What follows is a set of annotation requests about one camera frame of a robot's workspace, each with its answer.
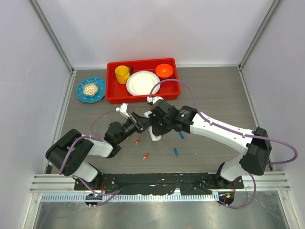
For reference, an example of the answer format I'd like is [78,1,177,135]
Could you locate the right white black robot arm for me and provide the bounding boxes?
[147,96,272,188]

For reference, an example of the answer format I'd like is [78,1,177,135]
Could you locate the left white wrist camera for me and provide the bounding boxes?
[116,103,130,119]

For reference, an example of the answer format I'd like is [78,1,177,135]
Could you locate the blue dotted plate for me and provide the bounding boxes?
[76,77,106,104]

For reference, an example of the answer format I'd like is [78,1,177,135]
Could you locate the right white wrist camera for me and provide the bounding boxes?
[146,96,163,105]

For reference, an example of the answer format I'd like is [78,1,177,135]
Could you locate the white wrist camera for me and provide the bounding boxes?
[116,103,130,119]
[146,96,163,105]

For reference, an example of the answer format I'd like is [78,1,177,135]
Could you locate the orange bowl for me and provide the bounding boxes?
[155,63,173,79]

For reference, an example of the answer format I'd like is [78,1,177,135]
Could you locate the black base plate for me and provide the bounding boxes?
[73,173,244,196]

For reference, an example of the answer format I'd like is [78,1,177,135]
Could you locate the blue battery lower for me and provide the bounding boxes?
[173,148,179,156]

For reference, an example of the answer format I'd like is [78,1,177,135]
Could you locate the yellow mug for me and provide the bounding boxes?
[115,65,133,84]

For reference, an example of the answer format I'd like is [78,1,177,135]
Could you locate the red plastic tray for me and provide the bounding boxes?
[105,58,179,104]

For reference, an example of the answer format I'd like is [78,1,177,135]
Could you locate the white paper plate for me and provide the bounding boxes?
[126,71,160,96]

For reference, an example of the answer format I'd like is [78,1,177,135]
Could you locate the small patterned bowl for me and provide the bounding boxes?
[82,83,99,97]

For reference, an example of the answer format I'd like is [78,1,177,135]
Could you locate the white remote control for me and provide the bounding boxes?
[144,111,162,142]

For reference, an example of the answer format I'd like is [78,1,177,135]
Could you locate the slotted cable duct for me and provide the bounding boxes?
[41,192,219,203]

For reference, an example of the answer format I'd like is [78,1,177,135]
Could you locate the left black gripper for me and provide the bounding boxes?
[116,112,152,144]

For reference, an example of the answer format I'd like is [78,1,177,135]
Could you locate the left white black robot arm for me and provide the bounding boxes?
[45,112,151,190]

